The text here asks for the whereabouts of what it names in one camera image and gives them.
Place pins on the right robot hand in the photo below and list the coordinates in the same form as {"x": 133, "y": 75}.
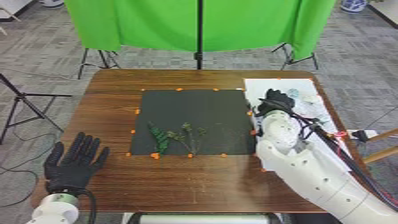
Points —
{"x": 275, "y": 101}

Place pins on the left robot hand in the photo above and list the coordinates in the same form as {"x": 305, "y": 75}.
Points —
{"x": 71, "y": 170}

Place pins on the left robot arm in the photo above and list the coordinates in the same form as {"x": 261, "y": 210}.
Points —
{"x": 53, "y": 208}

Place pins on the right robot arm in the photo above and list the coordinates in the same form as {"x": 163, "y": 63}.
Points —
{"x": 312, "y": 173}

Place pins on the white sheet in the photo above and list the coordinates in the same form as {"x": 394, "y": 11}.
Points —
{"x": 268, "y": 85}

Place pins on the black stand legs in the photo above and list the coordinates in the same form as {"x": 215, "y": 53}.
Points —
{"x": 293, "y": 56}
{"x": 101, "y": 60}

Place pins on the dark mat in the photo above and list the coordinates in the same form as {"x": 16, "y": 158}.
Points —
{"x": 192, "y": 120}

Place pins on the dark green sprig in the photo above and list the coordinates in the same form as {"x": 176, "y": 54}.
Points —
{"x": 190, "y": 135}

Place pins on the bright green sprig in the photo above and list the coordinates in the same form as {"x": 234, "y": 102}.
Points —
{"x": 160, "y": 136}

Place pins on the black tripod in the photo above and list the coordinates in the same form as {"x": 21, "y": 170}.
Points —
{"x": 23, "y": 103}

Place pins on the wooden chair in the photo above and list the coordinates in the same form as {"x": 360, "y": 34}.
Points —
{"x": 382, "y": 146}

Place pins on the black stand pole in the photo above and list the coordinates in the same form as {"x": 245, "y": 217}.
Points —
{"x": 199, "y": 33}

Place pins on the pale grey bar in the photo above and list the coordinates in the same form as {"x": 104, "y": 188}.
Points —
{"x": 200, "y": 219}

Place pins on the blue and white vase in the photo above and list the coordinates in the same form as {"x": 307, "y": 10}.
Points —
{"x": 51, "y": 2}
{"x": 353, "y": 5}

